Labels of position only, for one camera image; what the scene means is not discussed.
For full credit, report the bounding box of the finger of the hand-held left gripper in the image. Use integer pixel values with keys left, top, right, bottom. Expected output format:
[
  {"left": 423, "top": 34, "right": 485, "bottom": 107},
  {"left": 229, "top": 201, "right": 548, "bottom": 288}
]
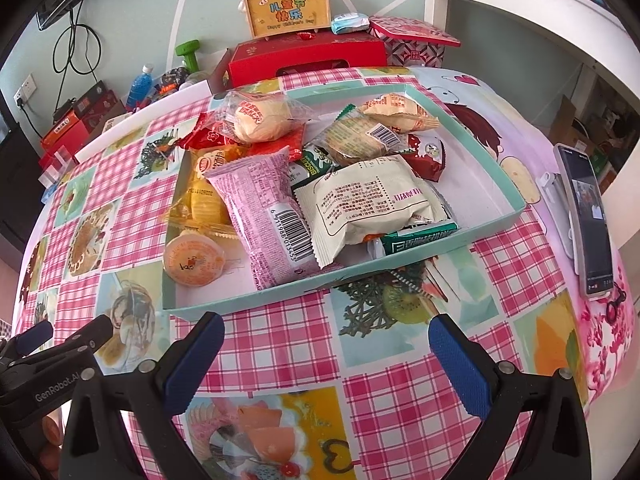
[
  {"left": 10, "top": 320, "right": 55, "bottom": 358},
  {"left": 60, "top": 314, "right": 115, "bottom": 361}
]

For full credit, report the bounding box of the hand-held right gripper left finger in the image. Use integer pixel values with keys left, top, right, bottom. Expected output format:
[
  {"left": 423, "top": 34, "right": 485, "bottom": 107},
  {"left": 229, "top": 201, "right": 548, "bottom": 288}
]
[{"left": 60, "top": 311, "right": 226, "bottom": 480}]

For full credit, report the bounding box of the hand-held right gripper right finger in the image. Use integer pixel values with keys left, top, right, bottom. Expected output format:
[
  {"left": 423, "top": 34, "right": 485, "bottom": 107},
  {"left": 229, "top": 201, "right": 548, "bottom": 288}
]
[{"left": 427, "top": 312, "right": 593, "bottom": 480}]

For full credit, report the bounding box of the orange jelly cup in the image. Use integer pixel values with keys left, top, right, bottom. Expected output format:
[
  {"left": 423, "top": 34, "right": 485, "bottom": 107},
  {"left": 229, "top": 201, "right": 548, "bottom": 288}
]
[{"left": 164, "top": 229, "right": 226, "bottom": 287}]

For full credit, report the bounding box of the green biscuit packet yellow picture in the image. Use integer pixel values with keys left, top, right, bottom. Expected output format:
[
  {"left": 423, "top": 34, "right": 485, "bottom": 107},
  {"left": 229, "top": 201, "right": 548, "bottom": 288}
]
[{"left": 367, "top": 222, "right": 460, "bottom": 257}]

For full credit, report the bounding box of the yellow snack packet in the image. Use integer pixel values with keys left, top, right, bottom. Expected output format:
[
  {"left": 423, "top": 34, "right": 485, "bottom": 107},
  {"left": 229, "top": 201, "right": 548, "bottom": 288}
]
[{"left": 165, "top": 147, "right": 238, "bottom": 238}]

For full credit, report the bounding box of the pink snack packet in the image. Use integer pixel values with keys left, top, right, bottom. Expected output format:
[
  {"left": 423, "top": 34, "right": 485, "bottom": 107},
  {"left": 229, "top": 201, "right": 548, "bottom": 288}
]
[{"left": 205, "top": 146, "right": 321, "bottom": 291}]

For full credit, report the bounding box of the teal-edged white cardboard tray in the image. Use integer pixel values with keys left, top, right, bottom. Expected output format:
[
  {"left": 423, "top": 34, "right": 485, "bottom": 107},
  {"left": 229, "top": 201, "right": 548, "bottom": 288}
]
[{"left": 161, "top": 84, "right": 527, "bottom": 322}]

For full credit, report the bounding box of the cream white snack packet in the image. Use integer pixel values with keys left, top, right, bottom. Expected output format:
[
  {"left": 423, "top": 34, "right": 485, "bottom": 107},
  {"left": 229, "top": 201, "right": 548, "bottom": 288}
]
[{"left": 295, "top": 154, "right": 451, "bottom": 268}]

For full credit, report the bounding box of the red and white wafer packet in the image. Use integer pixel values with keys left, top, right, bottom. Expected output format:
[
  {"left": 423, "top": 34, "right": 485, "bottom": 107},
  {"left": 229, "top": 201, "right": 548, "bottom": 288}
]
[{"left": 400, "top": 132, "right": 447, "bottom": 182}]

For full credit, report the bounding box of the red patterned snack packet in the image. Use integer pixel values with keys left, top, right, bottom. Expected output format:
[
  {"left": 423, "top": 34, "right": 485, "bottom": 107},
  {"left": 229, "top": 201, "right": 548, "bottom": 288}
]
[{"left": 247, "top": 132, "right": 306, "bottom": 163}]

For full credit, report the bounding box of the red crinkled snack bag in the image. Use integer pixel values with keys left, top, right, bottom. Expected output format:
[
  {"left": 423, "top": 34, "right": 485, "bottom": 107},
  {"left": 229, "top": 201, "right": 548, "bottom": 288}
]
[{"left": 180, "top": 112, "right": 251, "bottom": 150}]

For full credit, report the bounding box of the green white biscuit packet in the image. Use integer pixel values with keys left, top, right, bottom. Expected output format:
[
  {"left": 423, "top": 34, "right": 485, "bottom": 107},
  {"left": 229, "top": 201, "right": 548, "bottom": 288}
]
[{"left": 290, "top": 144, "right": 346, "bottom": 191}]

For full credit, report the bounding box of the round cracker clear packet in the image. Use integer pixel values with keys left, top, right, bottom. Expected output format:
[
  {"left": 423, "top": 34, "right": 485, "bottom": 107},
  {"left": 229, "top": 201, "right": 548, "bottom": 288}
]
[{"left": 312, "top": 105, "right": 408, "bottom": 167}]

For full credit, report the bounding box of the bread bun clear packet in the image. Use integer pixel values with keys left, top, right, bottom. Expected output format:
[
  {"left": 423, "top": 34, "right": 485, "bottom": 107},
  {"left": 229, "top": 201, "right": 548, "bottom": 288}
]
[{"left": 215, "top": 91, "right": 313, "bottom": 145}]

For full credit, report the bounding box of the cream bun packet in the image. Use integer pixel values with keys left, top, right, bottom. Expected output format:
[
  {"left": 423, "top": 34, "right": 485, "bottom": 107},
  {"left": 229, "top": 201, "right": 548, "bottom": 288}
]
[{"left": 357, "top": 94, "right": 441, "bottom": 133}]

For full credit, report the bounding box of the person's left hand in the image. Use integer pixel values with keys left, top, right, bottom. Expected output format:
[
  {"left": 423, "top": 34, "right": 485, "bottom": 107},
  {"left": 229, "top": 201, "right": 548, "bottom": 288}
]
[{"left": 40, "top": 412, "right": 66, "bottom": 468}]

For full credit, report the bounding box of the pink checkered tablecloth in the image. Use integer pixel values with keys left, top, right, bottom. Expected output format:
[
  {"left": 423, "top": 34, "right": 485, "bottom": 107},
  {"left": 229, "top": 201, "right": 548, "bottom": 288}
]
[{"left": 12, "top": 65, "right": 636, "bottom": 480}]

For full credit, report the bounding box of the dark cabinet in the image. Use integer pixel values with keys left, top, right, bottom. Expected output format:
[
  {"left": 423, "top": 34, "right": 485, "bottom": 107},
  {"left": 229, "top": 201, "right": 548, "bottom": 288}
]
[{"left": 0, "top": 100, "right": 46, "bottom": 251}]

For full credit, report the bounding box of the clear plastic box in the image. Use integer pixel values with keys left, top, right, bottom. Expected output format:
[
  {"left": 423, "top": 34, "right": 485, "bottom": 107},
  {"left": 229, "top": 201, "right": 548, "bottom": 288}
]
[{"left": 39, "top": 152, "right": 76, "bottom": 188}]

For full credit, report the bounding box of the smartphone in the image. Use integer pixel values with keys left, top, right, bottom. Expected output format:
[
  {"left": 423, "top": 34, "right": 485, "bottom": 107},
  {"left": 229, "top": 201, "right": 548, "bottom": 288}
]
[{"left": 553, "top": 143, "right": 616, "bottom": 301}]

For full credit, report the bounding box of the white phone stand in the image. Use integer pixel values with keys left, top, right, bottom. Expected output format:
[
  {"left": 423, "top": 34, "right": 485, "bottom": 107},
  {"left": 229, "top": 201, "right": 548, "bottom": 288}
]
[{"left": 536, "top": 171, "right": 586, "bottom": 273}]

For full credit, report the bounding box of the orange box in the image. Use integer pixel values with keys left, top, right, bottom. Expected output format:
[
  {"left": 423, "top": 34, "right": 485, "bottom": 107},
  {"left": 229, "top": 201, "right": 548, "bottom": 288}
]
[{"left": 40, "top": 112, "right": 88, "bottom": 148}]

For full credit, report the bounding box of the cream paper box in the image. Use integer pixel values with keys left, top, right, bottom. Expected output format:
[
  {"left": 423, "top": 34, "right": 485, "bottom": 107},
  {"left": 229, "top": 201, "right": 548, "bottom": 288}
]
[{"left": 102, "top": 112, "right": 132, "bottom": 133}]

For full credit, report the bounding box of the dark red box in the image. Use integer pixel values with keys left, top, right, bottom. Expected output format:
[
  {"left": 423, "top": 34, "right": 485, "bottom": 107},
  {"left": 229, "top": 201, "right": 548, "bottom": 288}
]
[{"left": 72, "top": 80, "right": 118, "bottom": 121}]

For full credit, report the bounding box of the green box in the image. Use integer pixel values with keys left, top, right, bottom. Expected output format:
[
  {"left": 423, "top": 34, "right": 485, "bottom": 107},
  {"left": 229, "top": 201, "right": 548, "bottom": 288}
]
[{"left": 592, "top": 152, "right": 618, "bottom": 193}]

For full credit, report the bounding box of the blue liquid bottle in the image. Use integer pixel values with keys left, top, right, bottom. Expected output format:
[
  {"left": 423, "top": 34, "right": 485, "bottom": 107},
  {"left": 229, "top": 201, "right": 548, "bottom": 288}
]
[{"left": 125, "top": 63, "right": 155, "bottom": 110}]

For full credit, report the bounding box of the colourful printed bag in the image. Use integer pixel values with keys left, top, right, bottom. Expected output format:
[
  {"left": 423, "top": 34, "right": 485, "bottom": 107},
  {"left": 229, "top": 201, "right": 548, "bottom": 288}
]
[{"left": 155, "top": 66, "right": 188, "bottom": 96}]

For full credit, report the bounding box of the brown cardboard box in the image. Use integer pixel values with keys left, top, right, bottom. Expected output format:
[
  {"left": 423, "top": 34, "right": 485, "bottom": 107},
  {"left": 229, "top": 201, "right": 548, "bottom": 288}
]
[{"left": 547, "top": 94, "right": 608, "bottom": 158}]

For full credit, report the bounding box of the pale plastic bottle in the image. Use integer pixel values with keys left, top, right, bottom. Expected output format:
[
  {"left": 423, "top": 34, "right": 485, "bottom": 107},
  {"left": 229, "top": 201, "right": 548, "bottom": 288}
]
[{"left": 180, "top": 71, "right": 211, "bottom": 91}]

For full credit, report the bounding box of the green dumbbell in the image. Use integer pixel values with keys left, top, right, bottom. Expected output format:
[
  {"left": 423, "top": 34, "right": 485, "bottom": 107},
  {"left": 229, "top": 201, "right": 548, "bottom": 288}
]
[{"left": 175, "top": 40, "right": 201, "bottom": 73}]

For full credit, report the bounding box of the red gift box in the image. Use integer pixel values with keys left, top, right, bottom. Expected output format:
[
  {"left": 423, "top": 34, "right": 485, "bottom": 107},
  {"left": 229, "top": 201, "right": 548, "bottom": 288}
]
[{"left": 222, "top": 30, "right": 388, "bottom": 92}]

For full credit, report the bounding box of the red patterned tin box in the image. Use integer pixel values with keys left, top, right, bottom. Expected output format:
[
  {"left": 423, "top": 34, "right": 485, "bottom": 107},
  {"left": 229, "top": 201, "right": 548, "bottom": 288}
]
[{"left": 369, "top": 16, "right": 461, "bottom": 68}]

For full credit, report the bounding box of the wet wipes pack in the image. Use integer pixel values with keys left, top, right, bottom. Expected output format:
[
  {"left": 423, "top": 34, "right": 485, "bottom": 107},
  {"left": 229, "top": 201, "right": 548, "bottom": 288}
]
[{"left": 331, "top": 11, "right": 371, "bottom": 35}]

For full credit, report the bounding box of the dark red key ring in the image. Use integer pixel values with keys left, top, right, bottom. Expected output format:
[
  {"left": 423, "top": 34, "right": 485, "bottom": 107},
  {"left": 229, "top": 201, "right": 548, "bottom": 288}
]
[{"left": 604, "top": 282, "right": 628, "bottom": 322}]

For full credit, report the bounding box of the white wall socket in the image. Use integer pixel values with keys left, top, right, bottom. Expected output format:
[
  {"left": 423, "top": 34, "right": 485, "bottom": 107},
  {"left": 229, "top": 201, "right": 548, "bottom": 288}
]
[{"left": 13, "top": 74, "right": 38, "bottom": 108}]

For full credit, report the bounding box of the dark wall monitor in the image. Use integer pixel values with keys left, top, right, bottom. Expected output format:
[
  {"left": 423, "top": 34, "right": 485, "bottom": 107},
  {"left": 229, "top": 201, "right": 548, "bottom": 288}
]
[{"left": 35, "top": 0, "right": 88, "bottom": 31}]

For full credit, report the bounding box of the black cable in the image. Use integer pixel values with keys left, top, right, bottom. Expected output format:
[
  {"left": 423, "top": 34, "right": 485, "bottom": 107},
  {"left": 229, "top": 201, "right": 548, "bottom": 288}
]
[{"left": 52, "top": 0, "right": 101, "bottom": 81}]

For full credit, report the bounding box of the yellow gift box with handle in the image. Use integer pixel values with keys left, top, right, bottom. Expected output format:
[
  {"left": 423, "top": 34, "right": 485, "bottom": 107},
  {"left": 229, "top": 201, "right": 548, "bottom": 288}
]
[{"left": 241, "top": 0, "right": 331, "bottom": 41}]

